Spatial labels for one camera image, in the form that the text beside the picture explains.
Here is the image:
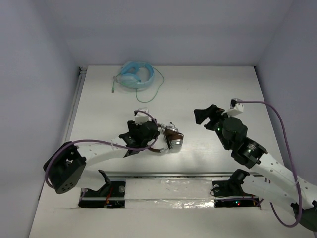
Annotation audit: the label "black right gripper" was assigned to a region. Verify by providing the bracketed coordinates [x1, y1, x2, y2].
[195, 104, 236, 150]

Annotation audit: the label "brown silver headphones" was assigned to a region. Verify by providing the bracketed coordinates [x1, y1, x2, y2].
[148, 122, 184, 153]

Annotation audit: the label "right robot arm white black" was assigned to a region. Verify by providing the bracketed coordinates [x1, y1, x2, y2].
[194, 103, 317, 232]

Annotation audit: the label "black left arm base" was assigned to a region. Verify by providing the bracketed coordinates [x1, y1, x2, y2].
[78, 170, 126, 209]

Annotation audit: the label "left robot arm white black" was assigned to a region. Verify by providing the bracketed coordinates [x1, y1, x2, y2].
[43, 121, 160, 195]

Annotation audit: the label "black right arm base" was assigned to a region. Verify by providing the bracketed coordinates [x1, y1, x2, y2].
[210, 169, 263, 208]

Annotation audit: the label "blue headphones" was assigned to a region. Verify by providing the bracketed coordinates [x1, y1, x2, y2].
[117, 61, 155, 89]

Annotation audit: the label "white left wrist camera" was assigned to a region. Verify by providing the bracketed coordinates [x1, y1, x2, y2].
[135, 107, 149, 125]

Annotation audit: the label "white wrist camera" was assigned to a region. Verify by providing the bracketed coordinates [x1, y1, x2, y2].
[221, 98, 244, 117]
[135, 107, 149, 125]

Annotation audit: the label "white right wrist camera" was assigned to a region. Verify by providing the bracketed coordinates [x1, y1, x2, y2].
[221, 98, 244, 117]

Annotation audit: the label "green headphone cable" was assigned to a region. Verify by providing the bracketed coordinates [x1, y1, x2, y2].
[111, 69, 165, 103]

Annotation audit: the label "aluminium table frame rail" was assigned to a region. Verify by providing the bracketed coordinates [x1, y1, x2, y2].
[59, 66, 88, 146]

